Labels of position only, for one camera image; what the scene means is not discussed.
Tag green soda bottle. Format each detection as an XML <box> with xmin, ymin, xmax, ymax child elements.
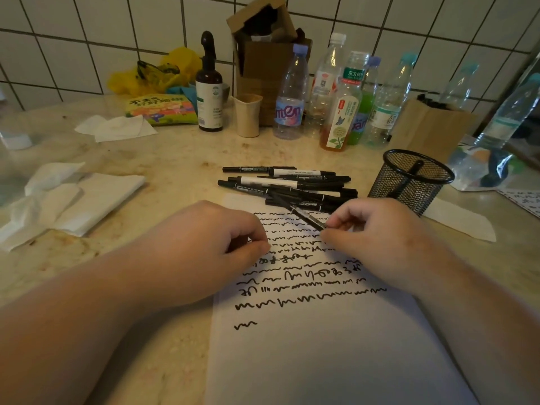
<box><xmin>346</xmin><ymin>56</ymin><xmax>382</xmax><ymax>146</ymax></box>

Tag beige cup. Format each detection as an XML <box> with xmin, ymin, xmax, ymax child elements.
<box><xmin>233</xmin><ymin>93</ymin><xmax>263</xmax><ymax>138</ymax></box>

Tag clear bottle purple cap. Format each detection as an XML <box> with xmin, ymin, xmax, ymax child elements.
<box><xmin>273</xmin><ymin>43</ymin><xmax>310</xmax><ymax>141</ymax></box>

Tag clear plastic bag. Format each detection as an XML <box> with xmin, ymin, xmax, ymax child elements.
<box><xmin>447</xmin><ymin>141</ymin><xmax>528</xmax><ymax>192</ymax></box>

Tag person's right hand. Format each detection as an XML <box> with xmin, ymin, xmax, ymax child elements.
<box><xmin>319</xmin><ymin>197</ymin><xmax>461</xmax><ymax>298</ymax></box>

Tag zigzag scribbled paper sheet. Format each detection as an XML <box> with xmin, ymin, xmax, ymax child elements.
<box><xmin>497</xmin><ymin>188</ymin><xmax>540</xmax><ymax>219</ymax></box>

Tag open cardboard box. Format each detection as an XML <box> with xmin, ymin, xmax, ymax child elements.
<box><xmin>226</xmin><ymin>0</ymin><xmax>313</xmax><ymax>127</ymax></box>

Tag folded white napkin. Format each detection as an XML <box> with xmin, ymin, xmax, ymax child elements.
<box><xmin>52</xmin><ymin>172</ymin><xmax>146</xmax><ymax>237</ymax></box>

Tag flat white tissue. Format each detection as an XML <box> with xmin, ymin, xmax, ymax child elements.
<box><xmin>74</xmin><ymin>115</ymin><xmax>159</xmax><ymax>143</ymax></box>

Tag pile of black pens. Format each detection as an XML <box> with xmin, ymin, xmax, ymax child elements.
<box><xmin>217</xmin><ymin>165</ymin><xmax>358</xmax><ymax>215</ymax></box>

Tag clear bottle white cap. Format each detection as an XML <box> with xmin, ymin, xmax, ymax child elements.
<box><xmin>304</xmin><ymin>32</ymin><xmax>348</xmax><ymax>138</ymax></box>

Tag white paper sheet fine scribbles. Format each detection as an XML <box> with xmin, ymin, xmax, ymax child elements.
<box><xmin>204</xmin><ymin>193</ymin><xmax>480</xmax><ymax>405</ymax></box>

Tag small cardboard box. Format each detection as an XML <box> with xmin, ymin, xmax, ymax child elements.
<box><xmin>387</xmin><ymin>93</ymin><xmax>480</xmax><ymax>163</ymax></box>

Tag brown spray bottle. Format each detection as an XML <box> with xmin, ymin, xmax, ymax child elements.
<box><xmin>195</xmin><ymin>30</ymin><xmax>224</xmax><ymax>133</ymax></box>

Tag yellow plastic bag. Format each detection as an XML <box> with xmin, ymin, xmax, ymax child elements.
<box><xmin>107</xmin><ymin>47</ymin><xmax>203</xmax><ymax>97</ymax></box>

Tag person's left hand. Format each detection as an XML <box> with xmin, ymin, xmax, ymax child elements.
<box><xmin>139</xmin><ymin>201</ymin><xmax>272</xmax><ymax>311</ymax></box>

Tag orange tea bottle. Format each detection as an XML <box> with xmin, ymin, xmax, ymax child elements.
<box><xmin>319</xmin><ymin>50</ymin><xmax>371</xmax><ymax>152</ymax></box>

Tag person's left forearm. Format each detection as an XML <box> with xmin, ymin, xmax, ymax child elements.
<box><xmin>0</xmin><ymin>248</ymin><xmax>169</xmax><ymax>405</ymax></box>

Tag person's right forearm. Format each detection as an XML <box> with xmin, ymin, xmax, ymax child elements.
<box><xmin>415</xmin><ymin>256</ymin><xmax>540</xmax><ymax>405</ymax></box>

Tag black marker pen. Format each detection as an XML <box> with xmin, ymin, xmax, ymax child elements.
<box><xmin>269</xmin><ymin>193</ymin><xmax>328</xmax><ymax>231</ymax></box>
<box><xmin>388</xmin><ymin>159</ymin><xmax>425</xmax><ymax>199</ymax></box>

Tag small white paper piece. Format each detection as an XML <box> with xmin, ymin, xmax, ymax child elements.
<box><xmin>423</xmin><ymin>197</ymin><xmax>498</xmax><ymax>243</ymax></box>

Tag water bottle teal cap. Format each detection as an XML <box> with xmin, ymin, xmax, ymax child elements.
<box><xmin>438</xmin><ymin>62</ymin><xmax>480</xmax><ymax>113</ymax></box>
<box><xmin>472</xmin><ymin>73</ymin><xmax>540</xmax><ymax>152</ymax></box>
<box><xmin>362</xmin><ymin>52</ymin><xmax>419</xmax><ymax>148</ymax></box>

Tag colourful snack packet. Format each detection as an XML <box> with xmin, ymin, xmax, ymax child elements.
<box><xmin>125</xmin><ymin>93</ymin><xmax>199</xmax><ymax>126</ymax></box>

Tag crumpled white tissue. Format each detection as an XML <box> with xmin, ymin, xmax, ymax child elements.
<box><xmin>0</xmin><ymin>161</ymin><xmax>86</xmax><ymax>253</ymax></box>

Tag black mesh pen holder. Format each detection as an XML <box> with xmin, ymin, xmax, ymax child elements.
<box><xmin>367</xmin><ymin>148</ymin><xmax>456</xmax><ymax>217</ymax></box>

